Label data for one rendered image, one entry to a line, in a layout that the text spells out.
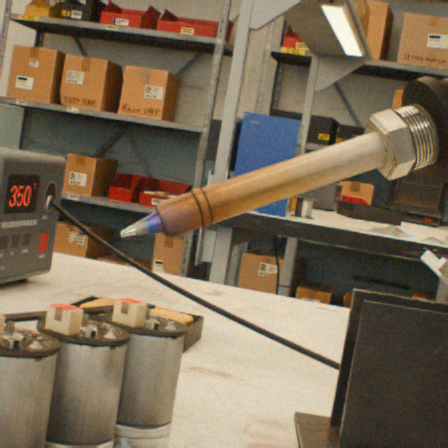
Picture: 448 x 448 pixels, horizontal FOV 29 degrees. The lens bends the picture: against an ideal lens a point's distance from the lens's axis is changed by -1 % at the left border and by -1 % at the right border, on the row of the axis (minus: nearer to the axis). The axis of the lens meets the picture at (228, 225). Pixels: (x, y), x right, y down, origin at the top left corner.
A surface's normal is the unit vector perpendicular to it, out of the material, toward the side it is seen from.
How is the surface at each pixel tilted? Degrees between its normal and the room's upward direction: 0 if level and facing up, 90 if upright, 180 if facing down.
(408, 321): 90
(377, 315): 90
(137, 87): 91
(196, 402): 0
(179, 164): 90
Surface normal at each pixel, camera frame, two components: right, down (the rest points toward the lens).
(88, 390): 0.37, 0.12
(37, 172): 0.97, 0.17
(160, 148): -0.21, 0.04
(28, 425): 0.72, 0.16
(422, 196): -0.31, -0.15
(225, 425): 0.16, -0.98
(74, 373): 0.11, 0.09
